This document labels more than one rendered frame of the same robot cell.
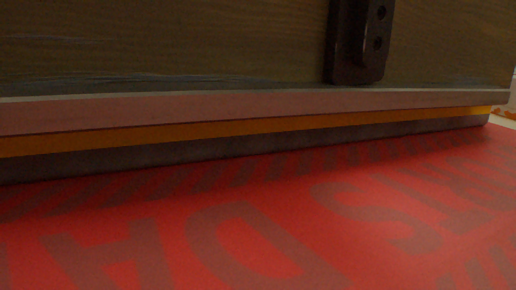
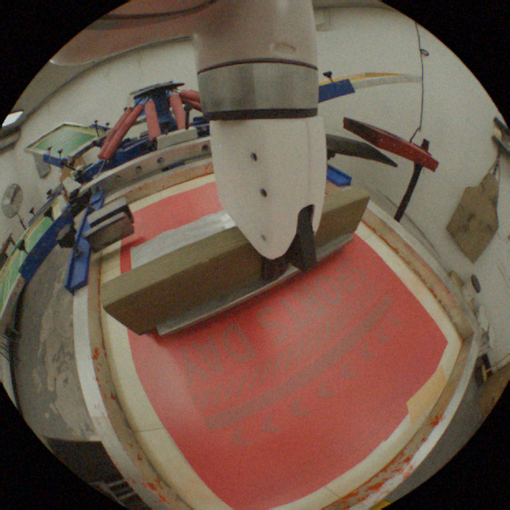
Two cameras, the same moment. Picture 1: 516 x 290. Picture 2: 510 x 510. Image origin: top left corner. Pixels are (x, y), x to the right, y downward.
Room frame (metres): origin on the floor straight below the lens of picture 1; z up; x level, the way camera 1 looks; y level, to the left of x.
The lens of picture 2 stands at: (0.04, -0.03, 1.17)
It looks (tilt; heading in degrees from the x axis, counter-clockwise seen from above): 49 degrees down; 6
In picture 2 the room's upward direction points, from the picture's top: straight up
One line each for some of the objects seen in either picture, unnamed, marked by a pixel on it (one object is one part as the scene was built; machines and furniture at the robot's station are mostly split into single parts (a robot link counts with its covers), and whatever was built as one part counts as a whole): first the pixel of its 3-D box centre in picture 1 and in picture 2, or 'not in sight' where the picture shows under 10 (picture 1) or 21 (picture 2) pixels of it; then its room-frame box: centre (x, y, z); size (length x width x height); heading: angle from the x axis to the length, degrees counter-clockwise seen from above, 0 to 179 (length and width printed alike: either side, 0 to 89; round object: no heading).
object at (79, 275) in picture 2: not in sight; (91, 238); (0.22, 0.35, 0.97); 0.30 x 0.05 x 0.07; 36
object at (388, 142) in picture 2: not in sight; (394, 141); (1.19, -0.81, 1.06); 0.61 x 0.46 x 0.12; 96
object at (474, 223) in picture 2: not in sight; (483, 205); (0.90, -1.92, 1.06); 0.53 x 0.07 x 1.05; 36
